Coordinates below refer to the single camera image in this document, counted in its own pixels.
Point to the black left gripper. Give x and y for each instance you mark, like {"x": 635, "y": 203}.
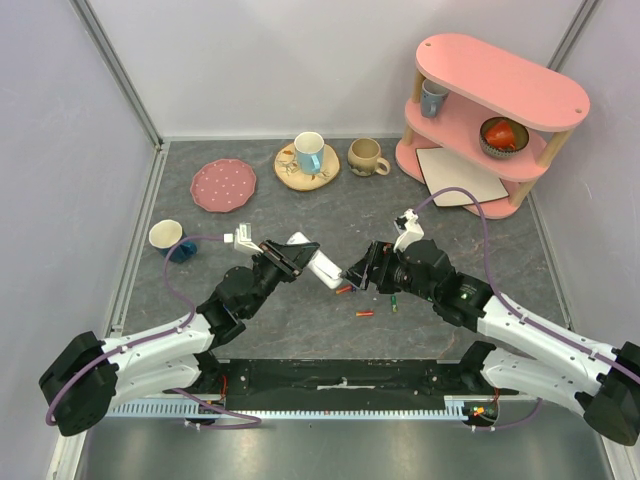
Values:
{"x": 289, "y": 259}

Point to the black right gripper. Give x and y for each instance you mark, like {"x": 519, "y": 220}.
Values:
{"x": 375, "y": 266}

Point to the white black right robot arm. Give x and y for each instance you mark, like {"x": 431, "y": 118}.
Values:
{"x": 593, "y": 379}

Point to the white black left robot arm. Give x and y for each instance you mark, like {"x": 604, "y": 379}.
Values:
{"x": 91, "y": 375}

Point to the pink dotted plate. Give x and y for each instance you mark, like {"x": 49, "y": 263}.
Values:
{"x": 223, "y": 185}

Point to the light blue mug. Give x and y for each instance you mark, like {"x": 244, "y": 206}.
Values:
{"x": 309, "y": 151}

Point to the beige ceramic mug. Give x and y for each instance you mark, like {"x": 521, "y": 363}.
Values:
{"x": 365, "y": 158}

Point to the white square mat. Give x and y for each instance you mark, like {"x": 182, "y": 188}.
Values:
{"x": 441, "y": 168}

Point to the dark blue mug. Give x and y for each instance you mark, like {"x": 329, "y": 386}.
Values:
{"x": 166, "y": 237}

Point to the grey blue shelf mug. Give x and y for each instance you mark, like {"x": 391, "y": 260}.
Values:
{"x": 432, "y": 99}

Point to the patterned dark bowl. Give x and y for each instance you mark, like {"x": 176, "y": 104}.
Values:
{"x": 521, "y": 136}

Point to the red cup in bowl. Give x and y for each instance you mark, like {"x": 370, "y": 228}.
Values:
{"x": 501, "y": 136}

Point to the pink three-tier shelf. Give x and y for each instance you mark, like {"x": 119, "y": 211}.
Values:
{"x": 462, "y": 87}

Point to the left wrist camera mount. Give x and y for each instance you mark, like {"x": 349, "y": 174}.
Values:
{"x": 241, "y": 240}

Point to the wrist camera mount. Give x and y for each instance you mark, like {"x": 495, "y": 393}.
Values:
{"x": 241, "y": 240}
{"x": 409, "y": 230}

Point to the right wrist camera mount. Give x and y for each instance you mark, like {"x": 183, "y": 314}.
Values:
{"x": 409, "y": 230}

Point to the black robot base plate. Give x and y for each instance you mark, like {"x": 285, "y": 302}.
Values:
{"x": 340, "y": 385}

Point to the white slotted cable duct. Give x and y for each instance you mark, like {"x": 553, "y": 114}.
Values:
{"x": 181, "y": 408}

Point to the aluminium frame post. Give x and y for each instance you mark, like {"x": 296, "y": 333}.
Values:
{"x": 104, "y": 46}
{"x": 573, "y": 33}

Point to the left aluminium frame post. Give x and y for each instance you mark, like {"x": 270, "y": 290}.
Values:
{"x": 104, "y": 46}

